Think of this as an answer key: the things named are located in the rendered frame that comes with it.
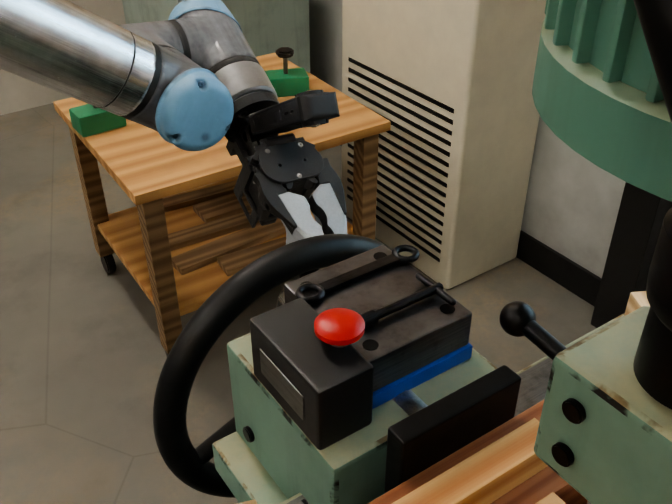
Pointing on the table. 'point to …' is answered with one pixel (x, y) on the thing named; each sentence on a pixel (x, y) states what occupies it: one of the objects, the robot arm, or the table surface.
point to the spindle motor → (604, 91)
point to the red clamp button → (339, 326)
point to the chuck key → (408, 301)
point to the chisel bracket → (606, 421)
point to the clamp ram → (447, 423)
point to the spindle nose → (658, 323)
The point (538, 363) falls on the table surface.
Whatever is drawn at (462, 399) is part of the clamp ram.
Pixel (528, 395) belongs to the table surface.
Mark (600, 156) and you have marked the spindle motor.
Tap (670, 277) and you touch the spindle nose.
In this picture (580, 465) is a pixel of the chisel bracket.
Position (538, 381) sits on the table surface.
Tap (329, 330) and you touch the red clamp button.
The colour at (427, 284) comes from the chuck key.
